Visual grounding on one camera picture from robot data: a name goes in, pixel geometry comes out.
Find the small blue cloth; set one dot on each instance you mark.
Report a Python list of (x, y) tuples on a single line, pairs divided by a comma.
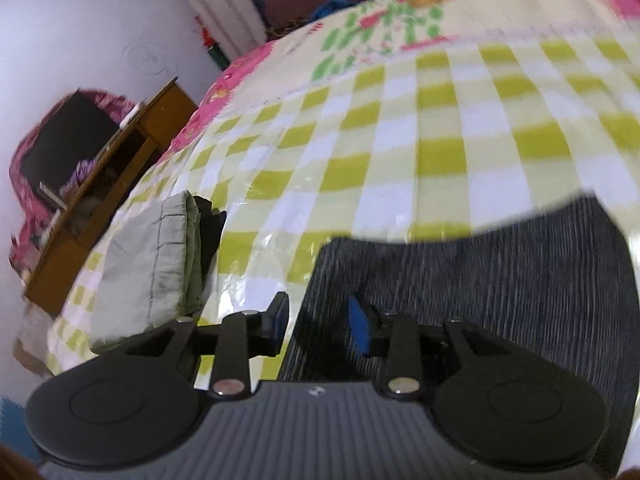
[(332, 9)]

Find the person's brown garment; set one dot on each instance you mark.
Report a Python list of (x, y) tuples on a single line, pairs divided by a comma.
[(17, 465)]

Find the dark grey pants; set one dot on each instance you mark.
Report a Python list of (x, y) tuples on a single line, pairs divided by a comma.
[(500, 285)]

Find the wooden desk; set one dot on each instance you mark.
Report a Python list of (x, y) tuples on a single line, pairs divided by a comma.
[(55, 270)]

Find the folded black garment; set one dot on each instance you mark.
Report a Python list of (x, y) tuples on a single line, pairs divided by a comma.
[(212, 230)]

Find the folded light green pants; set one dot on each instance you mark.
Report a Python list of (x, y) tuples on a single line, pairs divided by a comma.
[(145, 270)]

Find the beige curtain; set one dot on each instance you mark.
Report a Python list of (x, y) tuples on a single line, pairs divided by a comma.
[(225, 5)]

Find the checked printed blanket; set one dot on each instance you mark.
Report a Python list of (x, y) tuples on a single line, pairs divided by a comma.
[(400, 135)]

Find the small white box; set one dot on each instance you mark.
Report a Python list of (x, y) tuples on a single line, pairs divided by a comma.
[(132, 114)]

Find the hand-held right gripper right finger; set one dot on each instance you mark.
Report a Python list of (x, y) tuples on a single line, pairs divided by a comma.
[(359, 327)]

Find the pink cloth covered television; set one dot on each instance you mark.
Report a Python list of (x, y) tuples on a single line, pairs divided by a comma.
[(65, 145)]

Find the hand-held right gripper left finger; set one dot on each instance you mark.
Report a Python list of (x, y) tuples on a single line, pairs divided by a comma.
[(278, 325)]

